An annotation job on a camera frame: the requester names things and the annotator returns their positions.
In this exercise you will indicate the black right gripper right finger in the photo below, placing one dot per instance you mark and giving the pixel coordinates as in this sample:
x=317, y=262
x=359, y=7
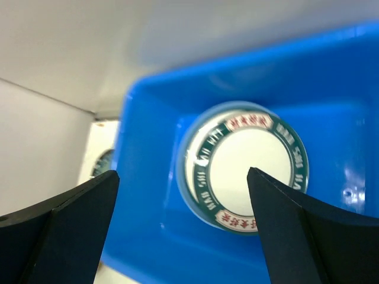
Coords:
x=305, y=240

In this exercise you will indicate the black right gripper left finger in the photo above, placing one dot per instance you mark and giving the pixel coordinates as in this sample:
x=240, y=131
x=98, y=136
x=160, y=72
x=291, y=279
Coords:
x=59, y=240

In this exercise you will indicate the white plate thin green rim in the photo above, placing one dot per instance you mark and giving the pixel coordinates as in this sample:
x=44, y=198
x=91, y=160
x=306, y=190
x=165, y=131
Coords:
x=195, y=139

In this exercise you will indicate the light blue plastic plate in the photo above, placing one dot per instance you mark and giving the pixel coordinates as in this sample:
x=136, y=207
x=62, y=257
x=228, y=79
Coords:
x=183, y=175

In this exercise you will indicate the blue plastic bin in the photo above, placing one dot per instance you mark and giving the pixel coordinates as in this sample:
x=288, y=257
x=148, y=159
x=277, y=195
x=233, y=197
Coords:
x=325, y=87

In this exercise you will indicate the celadon blue pattern plate left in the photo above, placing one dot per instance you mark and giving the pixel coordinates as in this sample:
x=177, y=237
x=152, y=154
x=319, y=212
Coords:
x=102, y=163

